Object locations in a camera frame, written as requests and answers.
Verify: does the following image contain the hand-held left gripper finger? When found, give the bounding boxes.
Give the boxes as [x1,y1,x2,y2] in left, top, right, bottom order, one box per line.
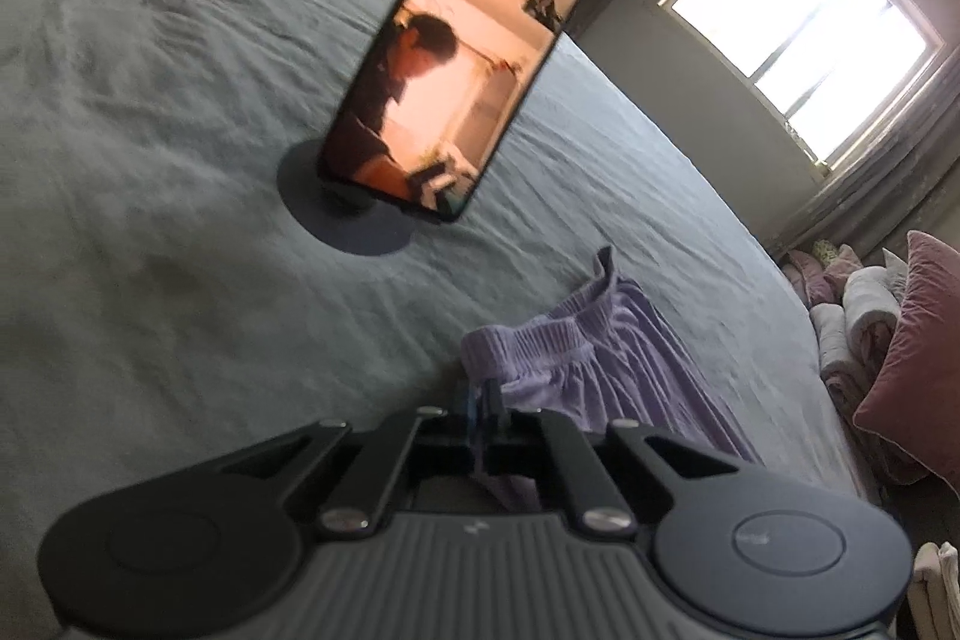
[486,381,758,536]
[217,385,485,536]

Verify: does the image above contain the lilac pants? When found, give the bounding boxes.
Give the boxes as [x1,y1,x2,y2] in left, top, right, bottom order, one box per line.
[459,246,758,513]

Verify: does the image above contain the dark round phone stand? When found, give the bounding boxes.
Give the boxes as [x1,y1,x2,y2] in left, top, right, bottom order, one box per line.
[276,137,428,256]

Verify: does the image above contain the small pink cushion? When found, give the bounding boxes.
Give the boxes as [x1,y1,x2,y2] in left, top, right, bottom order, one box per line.
[781,246,860,311]

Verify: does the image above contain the smartphone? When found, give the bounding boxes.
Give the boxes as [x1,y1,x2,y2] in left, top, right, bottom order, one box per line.
[319,0,610,223]

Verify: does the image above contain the folded white pink quilt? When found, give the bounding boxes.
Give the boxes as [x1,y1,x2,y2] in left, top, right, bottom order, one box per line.
[810,246,912,416]

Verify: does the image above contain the pink pillow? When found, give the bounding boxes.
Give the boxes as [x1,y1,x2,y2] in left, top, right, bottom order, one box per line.
[853,230,960,485]

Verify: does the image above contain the grey patterned curtain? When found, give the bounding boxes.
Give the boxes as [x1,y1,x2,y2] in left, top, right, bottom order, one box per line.
[772,70,960,266]

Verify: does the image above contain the white ribbed cloth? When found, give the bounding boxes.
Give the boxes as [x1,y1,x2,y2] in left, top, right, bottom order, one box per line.
[907,518,960,640]

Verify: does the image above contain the window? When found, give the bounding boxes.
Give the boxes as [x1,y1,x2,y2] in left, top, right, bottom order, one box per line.
[656,0,947,167]

